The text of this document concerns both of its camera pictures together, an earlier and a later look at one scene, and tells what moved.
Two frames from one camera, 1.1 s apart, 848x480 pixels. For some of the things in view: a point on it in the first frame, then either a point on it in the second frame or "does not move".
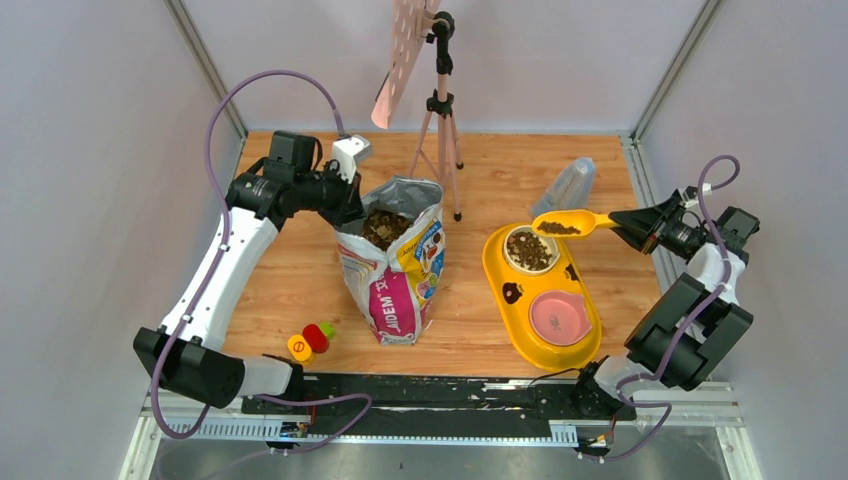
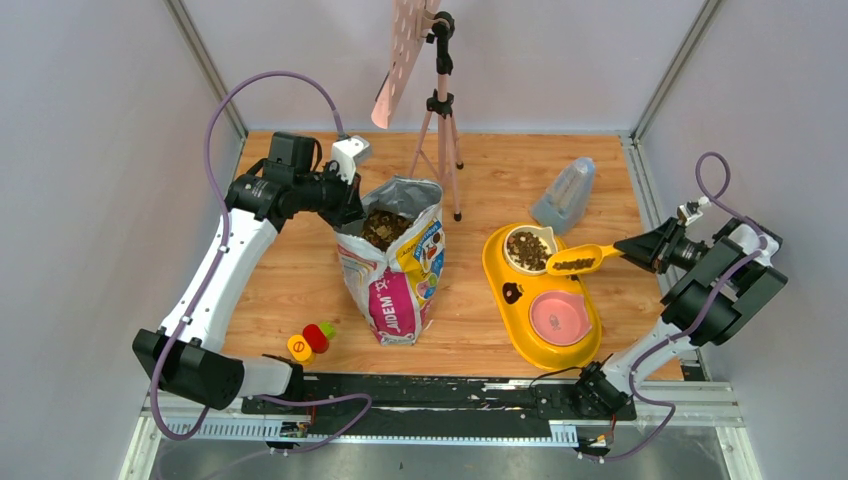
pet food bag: [396, 286] does not move
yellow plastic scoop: [570, 223] to [580, 252]
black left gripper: [345, 206] does not move
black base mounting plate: [439, 404] does not move
